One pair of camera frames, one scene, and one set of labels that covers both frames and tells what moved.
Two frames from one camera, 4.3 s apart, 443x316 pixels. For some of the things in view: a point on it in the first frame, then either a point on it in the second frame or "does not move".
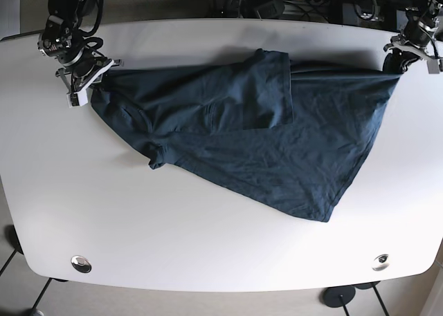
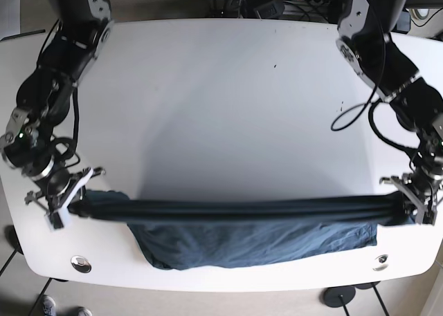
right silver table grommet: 381,262 does not move
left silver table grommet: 81,263 does not move
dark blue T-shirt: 292,133 -> 194,234
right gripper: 418,35 -> 423,185
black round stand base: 338,296 does not move
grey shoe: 39,312 -> 49,305
